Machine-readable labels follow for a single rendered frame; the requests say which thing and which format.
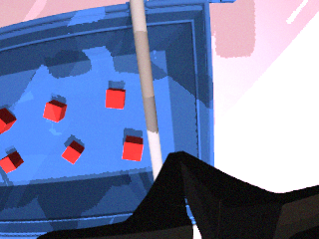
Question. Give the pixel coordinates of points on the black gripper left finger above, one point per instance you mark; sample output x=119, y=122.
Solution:
x=162, y=215

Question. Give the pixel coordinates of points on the blue plastic tray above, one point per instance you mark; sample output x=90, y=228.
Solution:
x=74, y=58

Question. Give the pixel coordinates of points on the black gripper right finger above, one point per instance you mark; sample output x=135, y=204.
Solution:
x=225, y=207

